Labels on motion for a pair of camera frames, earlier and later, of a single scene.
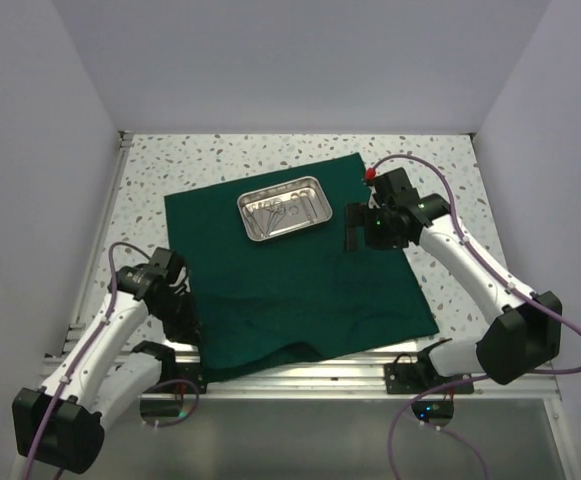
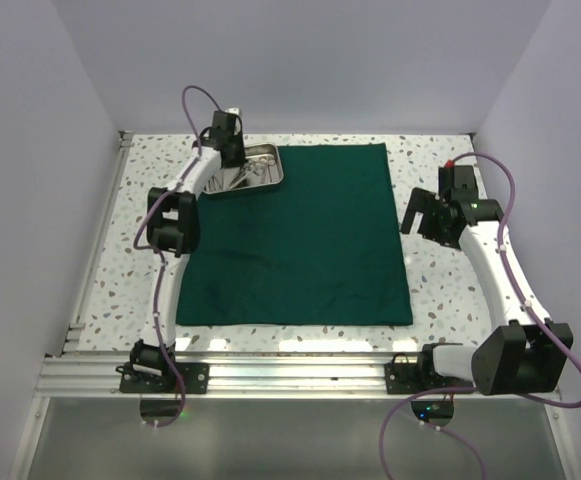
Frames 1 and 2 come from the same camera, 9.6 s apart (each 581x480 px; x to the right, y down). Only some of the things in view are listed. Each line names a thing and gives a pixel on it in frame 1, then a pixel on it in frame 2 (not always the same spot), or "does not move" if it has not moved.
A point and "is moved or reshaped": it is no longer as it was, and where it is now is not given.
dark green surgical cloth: (267, 272) is moved or reshaped
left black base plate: (195, 372) does not move
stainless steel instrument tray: (274, 210) → (264, 164)
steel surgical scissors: (275, 210) → (255, 165)
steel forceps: (305, 198) → (214, 182)
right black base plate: (417, 377) does not move
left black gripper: (189, 329) → (241, 159)
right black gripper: (356, 215) → (425, 201)
